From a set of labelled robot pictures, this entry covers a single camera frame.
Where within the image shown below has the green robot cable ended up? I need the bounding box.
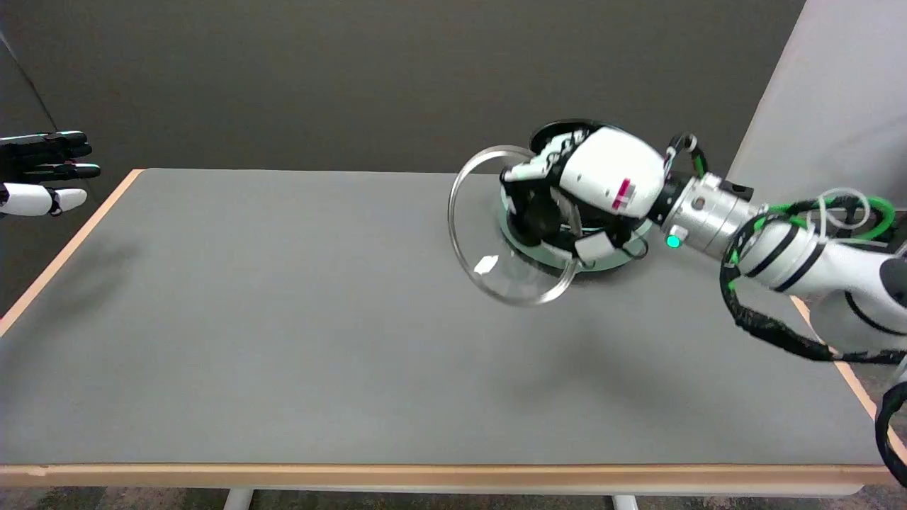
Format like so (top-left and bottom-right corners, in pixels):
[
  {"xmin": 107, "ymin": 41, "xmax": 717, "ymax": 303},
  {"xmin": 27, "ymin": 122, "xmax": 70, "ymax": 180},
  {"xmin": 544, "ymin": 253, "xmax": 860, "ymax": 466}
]
[{"xmin": 730, "ymin": 195, "xmax": 895, "ymax": 264}]

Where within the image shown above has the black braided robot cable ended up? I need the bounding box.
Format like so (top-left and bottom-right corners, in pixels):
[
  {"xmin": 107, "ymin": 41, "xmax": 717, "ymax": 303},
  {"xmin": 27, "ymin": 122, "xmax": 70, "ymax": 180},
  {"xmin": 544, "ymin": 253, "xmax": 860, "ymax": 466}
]
[{"xmin": 719, "ymin": 212, "xmax": 907, "ymax": 489}]

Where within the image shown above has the mint green induction cooker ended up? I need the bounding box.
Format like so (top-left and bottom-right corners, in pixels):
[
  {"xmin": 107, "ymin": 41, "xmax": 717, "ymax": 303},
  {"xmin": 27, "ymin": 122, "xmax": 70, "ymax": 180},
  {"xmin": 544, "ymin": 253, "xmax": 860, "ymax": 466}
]
[{"xmin": 499, "ymin": 190, "xmax": 654, "ymax": 274}]

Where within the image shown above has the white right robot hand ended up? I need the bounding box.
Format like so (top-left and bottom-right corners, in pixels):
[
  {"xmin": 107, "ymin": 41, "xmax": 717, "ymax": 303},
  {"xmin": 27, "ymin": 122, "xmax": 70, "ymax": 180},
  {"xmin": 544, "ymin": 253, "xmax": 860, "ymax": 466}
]
[{"xmin": 499, "ymin": 126, "xmax": 671, "ymax": 265}]

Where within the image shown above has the glass pot lid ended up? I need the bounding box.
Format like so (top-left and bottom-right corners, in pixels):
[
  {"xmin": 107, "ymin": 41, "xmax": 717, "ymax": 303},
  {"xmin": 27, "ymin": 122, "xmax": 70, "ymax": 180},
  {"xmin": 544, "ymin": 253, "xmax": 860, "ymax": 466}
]
[{"xmin": 446, "ymin": 145, "xmax": 583, "ymax": 307}]

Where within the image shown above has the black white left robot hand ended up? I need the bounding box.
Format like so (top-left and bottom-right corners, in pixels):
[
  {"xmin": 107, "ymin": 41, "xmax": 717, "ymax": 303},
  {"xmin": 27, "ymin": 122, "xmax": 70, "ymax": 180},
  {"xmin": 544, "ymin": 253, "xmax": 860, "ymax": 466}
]
[{"xmin": 0, "ymin": 131, "xmax": 101, "ymax": 217}]

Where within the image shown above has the black pot with handle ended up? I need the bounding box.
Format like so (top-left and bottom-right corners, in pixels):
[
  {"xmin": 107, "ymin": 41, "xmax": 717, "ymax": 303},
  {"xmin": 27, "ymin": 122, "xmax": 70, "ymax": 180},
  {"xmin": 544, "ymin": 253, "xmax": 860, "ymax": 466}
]
[{"xmin": 529, "ymin": 119, "xmax": 754, "ymax": 201}]

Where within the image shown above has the grey table mat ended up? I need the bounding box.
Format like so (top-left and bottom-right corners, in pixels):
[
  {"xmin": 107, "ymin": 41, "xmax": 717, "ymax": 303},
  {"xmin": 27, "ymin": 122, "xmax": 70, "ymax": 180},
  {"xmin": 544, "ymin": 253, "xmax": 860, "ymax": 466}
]
[{"xmin": 0, "ymin": 169, "xmax": 886, "ymax": 466}]

